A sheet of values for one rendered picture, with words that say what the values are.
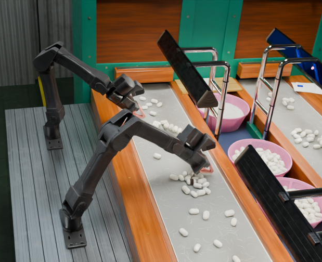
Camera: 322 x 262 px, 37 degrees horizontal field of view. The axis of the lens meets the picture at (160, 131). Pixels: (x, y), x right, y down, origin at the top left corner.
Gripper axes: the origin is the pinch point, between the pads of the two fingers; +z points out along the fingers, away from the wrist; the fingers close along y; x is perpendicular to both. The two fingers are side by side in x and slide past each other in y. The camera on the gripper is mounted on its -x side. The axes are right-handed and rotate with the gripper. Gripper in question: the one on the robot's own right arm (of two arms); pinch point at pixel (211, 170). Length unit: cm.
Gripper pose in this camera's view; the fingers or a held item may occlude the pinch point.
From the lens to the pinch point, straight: 189.6
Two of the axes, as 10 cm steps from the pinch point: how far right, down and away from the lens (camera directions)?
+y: -2.4, -5.3, 8.1
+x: -6.8, 6.9, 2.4
